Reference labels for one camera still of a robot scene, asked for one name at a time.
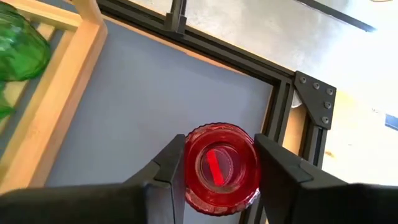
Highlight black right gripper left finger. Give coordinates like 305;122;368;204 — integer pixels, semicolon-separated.
123;133;187;224

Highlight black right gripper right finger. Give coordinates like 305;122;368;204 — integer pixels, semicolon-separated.
254;133;349;224

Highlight red ribbed glass vase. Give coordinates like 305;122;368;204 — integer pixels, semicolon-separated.
184;122;262;217

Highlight green diamond-textured glass vase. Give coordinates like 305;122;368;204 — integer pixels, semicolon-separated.
0;81;16;121

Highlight green twisted glass vase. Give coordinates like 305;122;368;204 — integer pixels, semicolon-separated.
0;1;52;83

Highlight white round foot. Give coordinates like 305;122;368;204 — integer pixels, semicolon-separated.
290;91;304;110

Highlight blue object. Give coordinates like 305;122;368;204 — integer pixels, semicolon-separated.
384;113;398;131

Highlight black floor strip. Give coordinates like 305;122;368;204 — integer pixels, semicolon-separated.
294;0;377;34

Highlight black corner bracket with screws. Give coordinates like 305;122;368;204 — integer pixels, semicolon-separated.
293;70;338;131

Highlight wooden shelf frame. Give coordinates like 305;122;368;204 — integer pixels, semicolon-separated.
0;0;109;194

